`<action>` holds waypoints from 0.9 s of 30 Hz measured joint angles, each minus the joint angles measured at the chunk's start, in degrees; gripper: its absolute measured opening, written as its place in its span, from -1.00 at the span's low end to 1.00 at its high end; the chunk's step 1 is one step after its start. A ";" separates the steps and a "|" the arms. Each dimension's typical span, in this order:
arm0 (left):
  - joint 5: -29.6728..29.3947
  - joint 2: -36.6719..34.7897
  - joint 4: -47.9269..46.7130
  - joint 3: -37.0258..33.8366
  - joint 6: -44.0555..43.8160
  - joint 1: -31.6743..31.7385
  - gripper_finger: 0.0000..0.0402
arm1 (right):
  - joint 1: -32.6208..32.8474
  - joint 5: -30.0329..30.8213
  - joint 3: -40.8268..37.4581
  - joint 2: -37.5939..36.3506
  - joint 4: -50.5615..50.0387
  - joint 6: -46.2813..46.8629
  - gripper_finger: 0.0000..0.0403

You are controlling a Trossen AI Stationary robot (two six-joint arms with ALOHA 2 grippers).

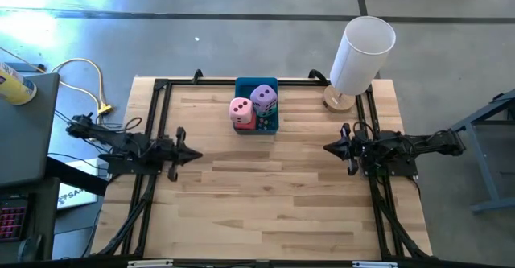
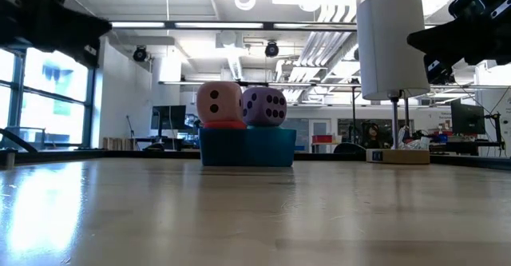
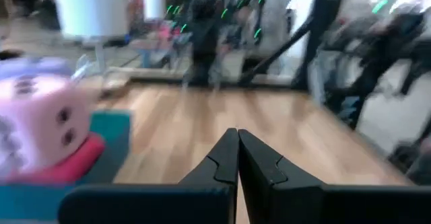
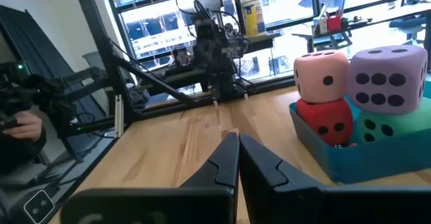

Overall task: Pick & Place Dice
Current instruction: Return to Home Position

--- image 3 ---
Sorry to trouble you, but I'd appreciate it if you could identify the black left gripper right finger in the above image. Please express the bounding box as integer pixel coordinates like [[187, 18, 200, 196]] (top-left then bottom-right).
[[238, 128, 325, 224]]

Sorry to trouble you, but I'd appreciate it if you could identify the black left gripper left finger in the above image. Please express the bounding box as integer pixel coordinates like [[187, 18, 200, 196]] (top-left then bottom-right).
[[178, 127, 240, 224]]

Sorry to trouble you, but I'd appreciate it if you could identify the red foam die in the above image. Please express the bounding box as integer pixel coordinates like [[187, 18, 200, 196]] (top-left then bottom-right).
[[5, 132, 106, 185]]

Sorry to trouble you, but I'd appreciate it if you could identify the pink foam die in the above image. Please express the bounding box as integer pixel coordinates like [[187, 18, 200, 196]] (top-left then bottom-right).
[[0, 74, 92, 180]]

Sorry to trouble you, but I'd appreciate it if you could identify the blue plastic bin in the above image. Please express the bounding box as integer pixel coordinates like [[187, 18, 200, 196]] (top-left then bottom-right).
[[0, 110, 133, 222]]

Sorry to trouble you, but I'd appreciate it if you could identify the white shade table lamp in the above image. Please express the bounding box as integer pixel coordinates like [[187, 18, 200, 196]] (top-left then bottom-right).
[[51, 0, 137, 91]]

